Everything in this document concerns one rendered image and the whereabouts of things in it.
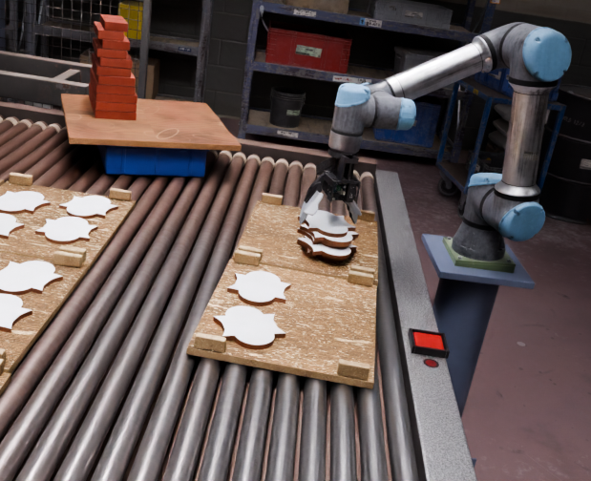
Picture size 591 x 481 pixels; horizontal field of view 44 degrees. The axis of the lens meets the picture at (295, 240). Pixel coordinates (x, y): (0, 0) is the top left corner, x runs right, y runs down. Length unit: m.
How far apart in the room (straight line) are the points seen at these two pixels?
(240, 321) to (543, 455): 1.79
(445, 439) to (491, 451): 1.62
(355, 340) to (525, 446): 1.63
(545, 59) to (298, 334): 0.88
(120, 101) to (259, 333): 1.15
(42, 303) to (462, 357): 1.26
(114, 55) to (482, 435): 1.91
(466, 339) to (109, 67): 1.34
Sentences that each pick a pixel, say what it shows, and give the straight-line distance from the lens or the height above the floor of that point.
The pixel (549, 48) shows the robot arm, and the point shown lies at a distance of 1.87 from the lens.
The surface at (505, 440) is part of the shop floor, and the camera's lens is 3.02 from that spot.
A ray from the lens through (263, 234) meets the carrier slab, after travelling 1.90.
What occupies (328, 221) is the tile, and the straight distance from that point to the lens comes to 1.85.
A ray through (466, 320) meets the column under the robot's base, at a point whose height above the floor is 0.70.
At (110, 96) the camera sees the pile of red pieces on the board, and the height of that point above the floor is 1.11.
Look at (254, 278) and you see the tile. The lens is 1.64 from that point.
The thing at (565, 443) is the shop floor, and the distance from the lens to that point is 3.14.
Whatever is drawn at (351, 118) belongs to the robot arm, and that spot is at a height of 1.29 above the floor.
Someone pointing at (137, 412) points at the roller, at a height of 0.92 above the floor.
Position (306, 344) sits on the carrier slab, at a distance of 1.45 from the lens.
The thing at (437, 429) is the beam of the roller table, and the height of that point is 0.91.
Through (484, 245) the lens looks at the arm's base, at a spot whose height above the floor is 0.93.
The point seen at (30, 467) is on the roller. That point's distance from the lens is 1.16.
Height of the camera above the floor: 1.68
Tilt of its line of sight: 23 degrees down
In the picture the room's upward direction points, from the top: 9 degrees clockwise
